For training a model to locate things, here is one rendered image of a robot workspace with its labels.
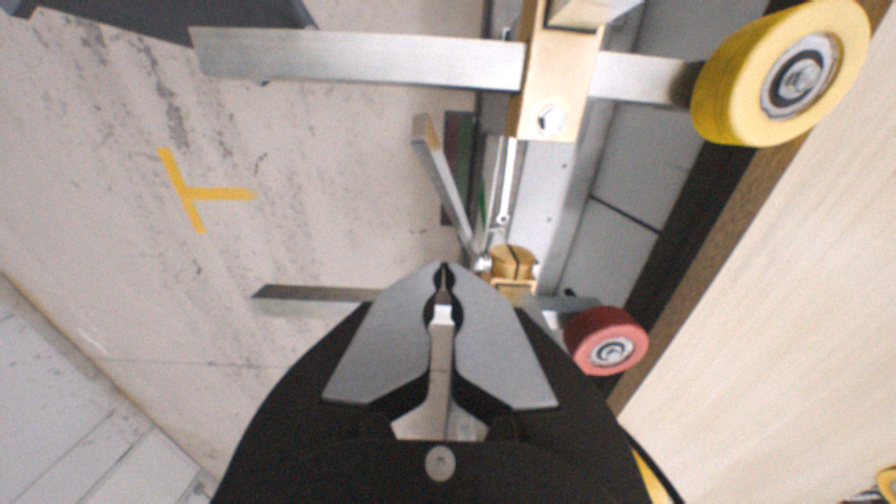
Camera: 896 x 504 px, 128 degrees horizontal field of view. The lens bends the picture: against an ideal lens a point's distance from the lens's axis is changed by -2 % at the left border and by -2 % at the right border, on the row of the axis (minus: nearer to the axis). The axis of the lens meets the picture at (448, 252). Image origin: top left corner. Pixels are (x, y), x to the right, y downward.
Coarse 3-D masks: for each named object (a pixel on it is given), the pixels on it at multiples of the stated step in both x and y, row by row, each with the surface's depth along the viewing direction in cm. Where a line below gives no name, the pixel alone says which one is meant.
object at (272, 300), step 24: (264, 288) 30; (288, 288) 30; (312, 288) 30; (336, 288) 31; (360, 288) 31; (264, 312) 29; (288, 312) 29; (312, 312) 29; (336, 312) 29; (552, 312) 29; (576, 312) 29
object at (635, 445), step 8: (624, 432) 15; (632, 440) 14; (632, 448) 14; (640, 448) 14; (640, 456) 14; (648, 456) 14; (648, 464) 14; (656, 464) 13; (656, 472) 13; (664, 480) 13; (664, 488) 13; (672, 488) 12; (672, 496) 12; (680, 496) 12
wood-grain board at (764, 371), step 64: (832, 128) 16; (768, 192) 18; (832, 192) 18; (704, 256) 23; (768, 256) 21; (832, 256) 21; (704, 320) 24; (768, 320) 25; (832, 320) 25; (640, 384) 30; (704, 384) 30; (768, 384) 30; (832, 384) 30; (704, 448) 38; (768, 448) 39; (832, 448) 39
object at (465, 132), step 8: (464, 120) 33; (464, 128) 34; (464, 136) 34; (464, 144) 35; (464, 152) 35; (464, 160) 36; (464, 168) 36; (456, 176) 37; (464, 176) 37; (456, 184) 37; (464, 184) 37; (464, 192) 38; (464, 200) 39; (464, 208) 39
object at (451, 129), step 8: (448, 120) 33; (456, 120) 33; (448, 128) 34; (456, 128) 34; (448, 136) 34; (456, 136) 34; (448, 144) 35; (456, 144) 35; (448, 152) 35; (448, 160) 36; (448, 216) 40
